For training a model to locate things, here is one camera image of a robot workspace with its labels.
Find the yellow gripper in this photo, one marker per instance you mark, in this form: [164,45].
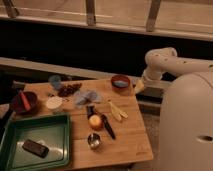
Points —
[139,87]

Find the dark red grape bunch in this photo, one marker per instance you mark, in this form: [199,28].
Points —
[68,90]

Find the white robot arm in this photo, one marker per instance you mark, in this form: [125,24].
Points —
[186,114]

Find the small metal cup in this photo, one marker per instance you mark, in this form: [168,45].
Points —
[94,140]

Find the red bowl blue inside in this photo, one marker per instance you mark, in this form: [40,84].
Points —
[120,81]

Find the wooden cutting board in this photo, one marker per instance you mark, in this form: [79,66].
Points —
[131,144]

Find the small black object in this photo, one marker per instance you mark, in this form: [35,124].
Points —
[90,111]

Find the orange fruit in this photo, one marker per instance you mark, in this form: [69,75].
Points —
[95,122]

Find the crumpled blue cloth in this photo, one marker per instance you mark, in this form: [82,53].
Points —
[88,96]

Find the white round lid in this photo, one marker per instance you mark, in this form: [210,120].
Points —
[54,103]

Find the red utensil in bowl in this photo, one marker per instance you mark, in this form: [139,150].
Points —
[25,101]

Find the black rectangular block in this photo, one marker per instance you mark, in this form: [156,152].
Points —
[35,148]

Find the green plastic tray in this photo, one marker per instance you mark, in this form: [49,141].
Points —
[52,131]

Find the dark red bowl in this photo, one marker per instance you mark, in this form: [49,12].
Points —
[17,105]

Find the black handled knife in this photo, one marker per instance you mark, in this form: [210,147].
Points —
[108,127]

